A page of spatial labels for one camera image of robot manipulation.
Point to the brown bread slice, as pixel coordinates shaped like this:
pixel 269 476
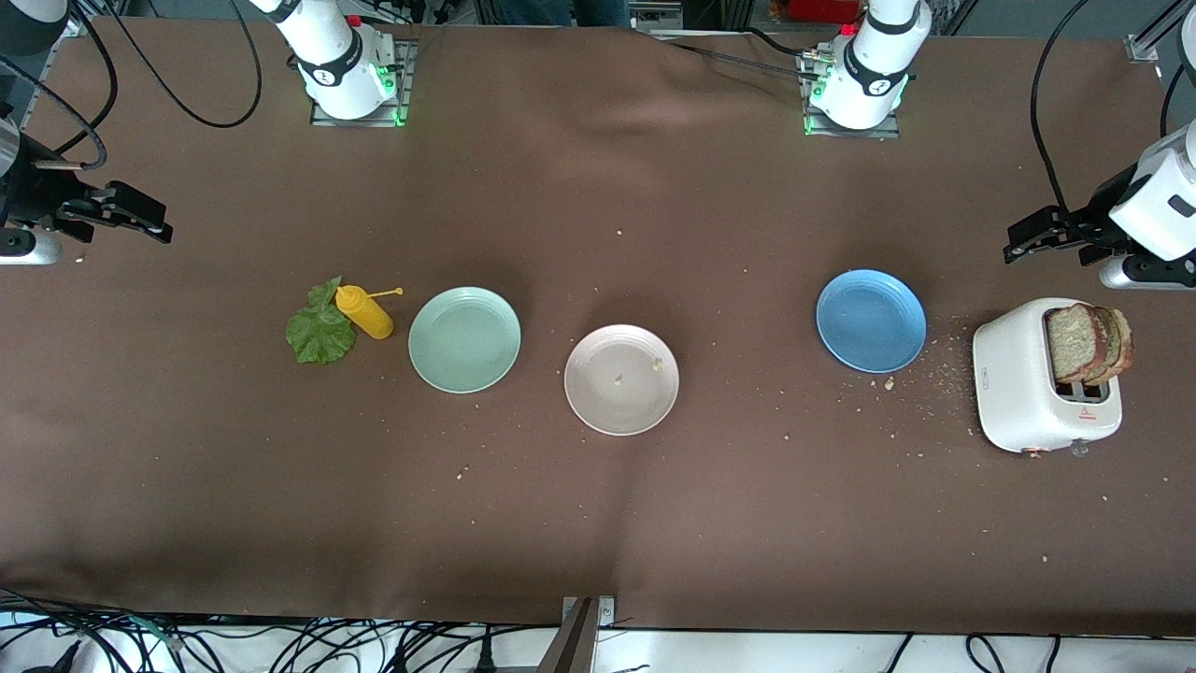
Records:
pixel 1121 346
pixel 1073 341

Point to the green lettuce leaf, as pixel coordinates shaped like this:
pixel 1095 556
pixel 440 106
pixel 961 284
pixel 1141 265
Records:
pixel 320 336

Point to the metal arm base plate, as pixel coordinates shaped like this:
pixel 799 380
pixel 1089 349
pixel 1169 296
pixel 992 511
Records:
pixel 878 133
pixel 374 121

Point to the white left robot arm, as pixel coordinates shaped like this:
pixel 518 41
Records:
pixel 874 75

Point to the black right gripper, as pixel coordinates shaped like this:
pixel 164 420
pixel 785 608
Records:
pixel 30 194

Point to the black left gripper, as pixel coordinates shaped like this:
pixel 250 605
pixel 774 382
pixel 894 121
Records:
pixel 1105 208

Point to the brown tablecloth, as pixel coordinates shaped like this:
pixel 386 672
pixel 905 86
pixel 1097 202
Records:
pixel 598 187

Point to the red box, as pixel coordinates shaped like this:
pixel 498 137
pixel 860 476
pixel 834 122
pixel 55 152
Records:
pixel 822 9

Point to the blue plate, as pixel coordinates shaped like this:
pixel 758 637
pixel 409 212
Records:
pixel 871 322

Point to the aluminium frame profile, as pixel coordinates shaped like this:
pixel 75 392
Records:
pixel 1145 47

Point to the beige plate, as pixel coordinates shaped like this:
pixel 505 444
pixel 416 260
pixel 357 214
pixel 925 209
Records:
pixel 621 397

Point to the light green plate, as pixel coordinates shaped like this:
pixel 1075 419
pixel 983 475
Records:
pixel 464 339

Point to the dark grey metal bar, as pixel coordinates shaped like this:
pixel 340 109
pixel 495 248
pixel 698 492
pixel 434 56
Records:
pixel 570 645

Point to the white toaster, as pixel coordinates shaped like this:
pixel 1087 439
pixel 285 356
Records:
pixel 1014 374

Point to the yellow mustard squeeze bottle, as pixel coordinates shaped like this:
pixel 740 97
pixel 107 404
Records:
pixel 366 316

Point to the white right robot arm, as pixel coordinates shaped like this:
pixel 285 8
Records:
pixel 332 65

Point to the silver mounting bracket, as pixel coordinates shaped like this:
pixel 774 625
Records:
pixel 605 612

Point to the black power plug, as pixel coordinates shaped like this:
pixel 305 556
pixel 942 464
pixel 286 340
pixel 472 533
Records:
pixel 484 660

